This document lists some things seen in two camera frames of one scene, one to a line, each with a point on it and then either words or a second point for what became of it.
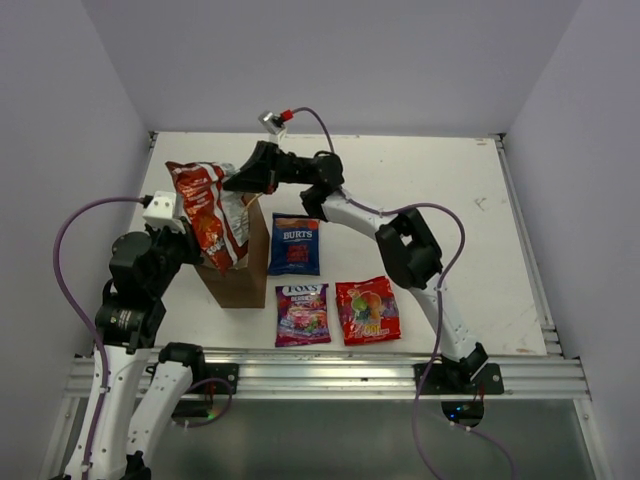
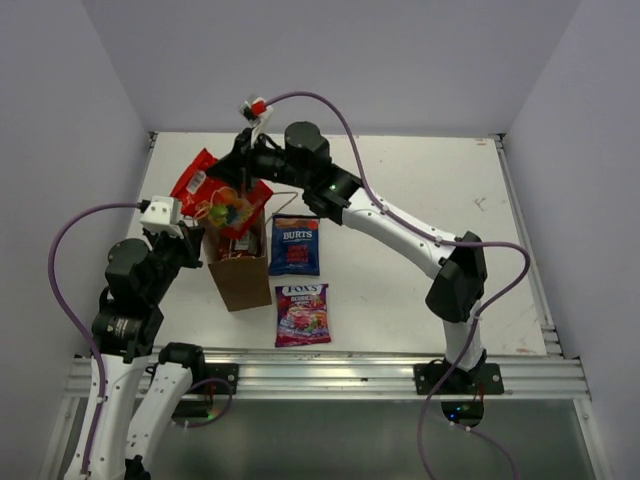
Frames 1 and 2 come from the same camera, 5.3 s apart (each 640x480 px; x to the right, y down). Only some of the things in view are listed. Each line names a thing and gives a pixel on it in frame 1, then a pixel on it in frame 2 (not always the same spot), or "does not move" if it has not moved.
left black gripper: x=188 y=240 does not move
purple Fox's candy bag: x=301 y=314 does not move
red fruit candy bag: x=368 y=311 to x=231 y=208
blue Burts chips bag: x=295 y=245 does not move
